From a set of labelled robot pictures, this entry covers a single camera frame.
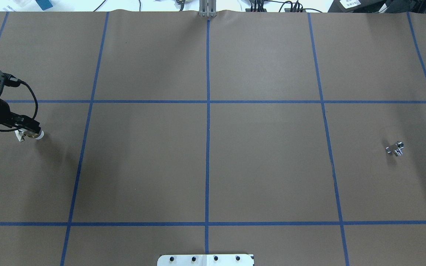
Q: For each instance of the aluminium frame post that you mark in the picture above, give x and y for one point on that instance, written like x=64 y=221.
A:
x=207 y=8

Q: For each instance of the white PPR brass valve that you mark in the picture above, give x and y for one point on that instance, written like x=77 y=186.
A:
x=22 y=134

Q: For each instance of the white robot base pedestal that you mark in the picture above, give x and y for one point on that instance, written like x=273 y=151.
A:
x=206 y=260

